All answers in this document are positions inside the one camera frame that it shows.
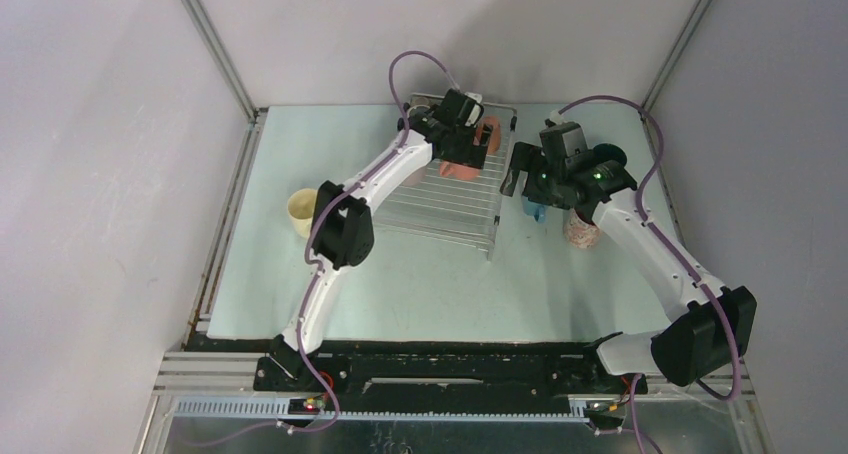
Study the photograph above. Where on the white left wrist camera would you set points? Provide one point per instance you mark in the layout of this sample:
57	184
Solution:
475	97

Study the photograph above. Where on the white wire dish rack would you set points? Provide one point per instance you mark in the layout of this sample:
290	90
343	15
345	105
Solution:
462	210

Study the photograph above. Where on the light blue dotted mug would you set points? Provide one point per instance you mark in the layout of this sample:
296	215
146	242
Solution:
534	210

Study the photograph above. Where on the grey cable duct strip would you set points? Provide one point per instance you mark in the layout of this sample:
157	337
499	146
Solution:
282	409

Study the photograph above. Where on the grey mug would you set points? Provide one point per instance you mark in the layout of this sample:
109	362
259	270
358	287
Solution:
418	112

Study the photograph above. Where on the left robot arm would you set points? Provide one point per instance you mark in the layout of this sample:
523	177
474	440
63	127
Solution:
342	231

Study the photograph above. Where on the small terracotta cup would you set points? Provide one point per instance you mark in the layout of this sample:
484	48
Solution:
490	126

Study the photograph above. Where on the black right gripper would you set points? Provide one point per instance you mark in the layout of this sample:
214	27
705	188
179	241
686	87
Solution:
531	159

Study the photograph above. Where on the dark teal mug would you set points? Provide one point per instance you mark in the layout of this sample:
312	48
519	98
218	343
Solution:
604	152

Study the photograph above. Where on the pink ghost pattern mug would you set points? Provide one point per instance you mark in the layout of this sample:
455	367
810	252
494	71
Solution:
579	233

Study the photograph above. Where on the salmon pink mug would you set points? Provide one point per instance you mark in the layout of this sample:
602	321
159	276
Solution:
458	171

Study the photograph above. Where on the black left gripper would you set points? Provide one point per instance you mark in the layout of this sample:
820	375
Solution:
472	156

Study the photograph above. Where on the cream mug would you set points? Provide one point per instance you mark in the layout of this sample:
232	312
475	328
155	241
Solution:
300	209

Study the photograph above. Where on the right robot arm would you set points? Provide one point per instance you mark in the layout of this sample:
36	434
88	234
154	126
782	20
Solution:
710	323

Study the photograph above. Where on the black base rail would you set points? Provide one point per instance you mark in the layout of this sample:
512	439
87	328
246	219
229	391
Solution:
449	376

